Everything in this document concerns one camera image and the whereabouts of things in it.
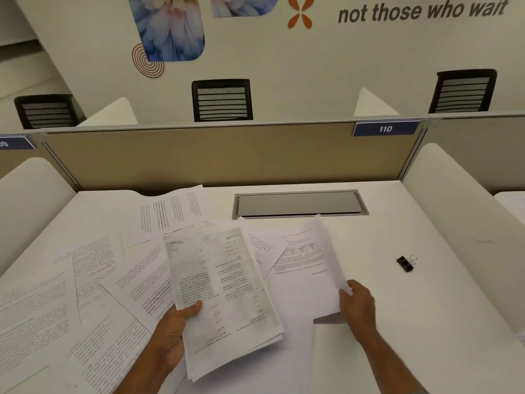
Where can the person's right hand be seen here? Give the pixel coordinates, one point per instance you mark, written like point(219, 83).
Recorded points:
point(361, 307)

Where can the person's left hand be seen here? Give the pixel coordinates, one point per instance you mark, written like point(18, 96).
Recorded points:
point(172, 336)

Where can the person's left thumb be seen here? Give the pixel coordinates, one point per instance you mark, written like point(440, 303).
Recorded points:
point(190, 311)

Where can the person's right thumb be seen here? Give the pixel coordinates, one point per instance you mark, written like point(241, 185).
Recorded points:
point(345, 299)

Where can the stack of printed pages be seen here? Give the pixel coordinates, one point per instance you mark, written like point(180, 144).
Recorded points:
point(223, 299)

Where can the single printed sheet with table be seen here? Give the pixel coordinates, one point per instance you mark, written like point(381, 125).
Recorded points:
point(303, 274)

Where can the person's right forearm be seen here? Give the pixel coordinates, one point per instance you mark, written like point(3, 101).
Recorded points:
point(389, 363)

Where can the person's left forearm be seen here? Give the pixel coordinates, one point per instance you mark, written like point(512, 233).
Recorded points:
point(143, 371)

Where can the black binder clip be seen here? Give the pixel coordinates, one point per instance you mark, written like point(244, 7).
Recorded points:
point(406, 262)

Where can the scattered printed paper sheets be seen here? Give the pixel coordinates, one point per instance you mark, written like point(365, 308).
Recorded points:
point(102, 266)

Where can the white rounded side divider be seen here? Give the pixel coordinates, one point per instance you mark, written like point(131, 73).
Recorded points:
point(28, 201)
point(110, 114)
point(373, 104)
point(463, 217)

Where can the beige desk partition panel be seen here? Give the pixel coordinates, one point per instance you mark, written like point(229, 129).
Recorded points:
point(16, 162)
point(229, 157)
point(480, 147)

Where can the blue desk number label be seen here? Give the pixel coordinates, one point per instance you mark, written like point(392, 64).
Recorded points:
point(14, 143)
point(385, 129)

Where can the black mesh office chair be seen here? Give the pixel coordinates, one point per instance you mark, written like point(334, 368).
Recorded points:
point(463, 92)
point(45, 112)
point(222, 101)

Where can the large flower wall picture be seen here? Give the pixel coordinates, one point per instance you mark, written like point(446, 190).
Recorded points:
point(172, 28)

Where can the orange petal wall decal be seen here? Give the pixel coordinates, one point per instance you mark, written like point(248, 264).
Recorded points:
point(300, 12)

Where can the small flower wall picture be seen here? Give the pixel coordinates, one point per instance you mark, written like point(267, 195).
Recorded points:
point(242, 4)

